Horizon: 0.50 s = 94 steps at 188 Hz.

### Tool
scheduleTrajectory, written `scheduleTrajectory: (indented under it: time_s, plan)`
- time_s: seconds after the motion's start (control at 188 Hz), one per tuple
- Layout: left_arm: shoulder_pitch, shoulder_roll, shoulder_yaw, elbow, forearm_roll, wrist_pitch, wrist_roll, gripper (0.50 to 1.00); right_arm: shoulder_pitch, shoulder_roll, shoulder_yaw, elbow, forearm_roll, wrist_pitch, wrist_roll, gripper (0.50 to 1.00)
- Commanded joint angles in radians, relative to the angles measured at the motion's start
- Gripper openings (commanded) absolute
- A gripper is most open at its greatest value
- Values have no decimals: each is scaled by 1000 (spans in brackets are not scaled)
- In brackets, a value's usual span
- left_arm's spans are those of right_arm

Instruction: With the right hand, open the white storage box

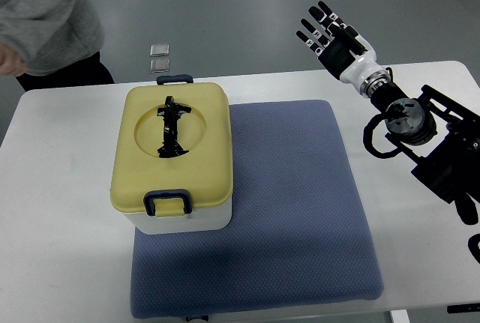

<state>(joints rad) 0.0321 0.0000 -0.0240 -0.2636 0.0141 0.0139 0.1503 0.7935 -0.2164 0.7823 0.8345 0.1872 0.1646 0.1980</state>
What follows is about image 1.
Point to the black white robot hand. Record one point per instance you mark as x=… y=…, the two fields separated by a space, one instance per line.
x=337 y=46

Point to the yellow storage box lid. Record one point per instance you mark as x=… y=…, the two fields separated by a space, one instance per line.
x=174 y=150

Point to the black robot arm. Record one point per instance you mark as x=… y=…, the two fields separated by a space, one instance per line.
x=438 y=134

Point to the white storage box base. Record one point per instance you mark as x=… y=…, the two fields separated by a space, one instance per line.
x=201 y=219

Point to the blue padded mat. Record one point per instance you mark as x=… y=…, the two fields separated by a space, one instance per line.
x=298 y=233

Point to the upper metal floor plate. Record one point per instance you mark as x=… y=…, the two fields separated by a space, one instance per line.
x=159 y=49

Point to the black table control panel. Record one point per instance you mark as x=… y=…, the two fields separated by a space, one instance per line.
x=463 y=308

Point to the person in grey sweater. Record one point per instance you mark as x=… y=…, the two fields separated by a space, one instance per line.
x=52 y=44

